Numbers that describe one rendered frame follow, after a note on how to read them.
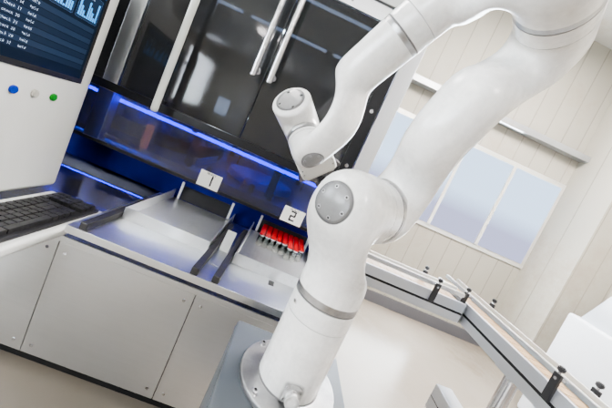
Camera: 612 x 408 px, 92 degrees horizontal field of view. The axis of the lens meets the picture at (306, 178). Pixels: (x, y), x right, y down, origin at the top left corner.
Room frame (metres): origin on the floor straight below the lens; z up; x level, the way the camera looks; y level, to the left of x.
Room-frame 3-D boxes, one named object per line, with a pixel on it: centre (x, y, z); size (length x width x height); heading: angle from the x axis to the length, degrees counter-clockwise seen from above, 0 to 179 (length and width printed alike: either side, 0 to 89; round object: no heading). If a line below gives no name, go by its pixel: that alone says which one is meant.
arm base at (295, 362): (0.52, -0.12, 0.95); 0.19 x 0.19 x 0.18
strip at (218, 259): (0.85, 0.14, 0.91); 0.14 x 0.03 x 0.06; 5
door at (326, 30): (1.11, 0.07, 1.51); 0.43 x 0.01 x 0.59; 94
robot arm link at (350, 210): (0.49, -0.10, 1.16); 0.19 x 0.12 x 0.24; 142
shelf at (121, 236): (0.93, 0.15, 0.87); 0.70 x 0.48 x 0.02; 94
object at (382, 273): (1.31, -0.54, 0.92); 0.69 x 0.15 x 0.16; 94
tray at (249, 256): (1.01, -0.02, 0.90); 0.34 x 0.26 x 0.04; 4
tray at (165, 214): (0.99, 0.32, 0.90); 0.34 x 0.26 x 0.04; 4
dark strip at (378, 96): (1.11, -0.12, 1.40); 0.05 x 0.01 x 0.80; 94
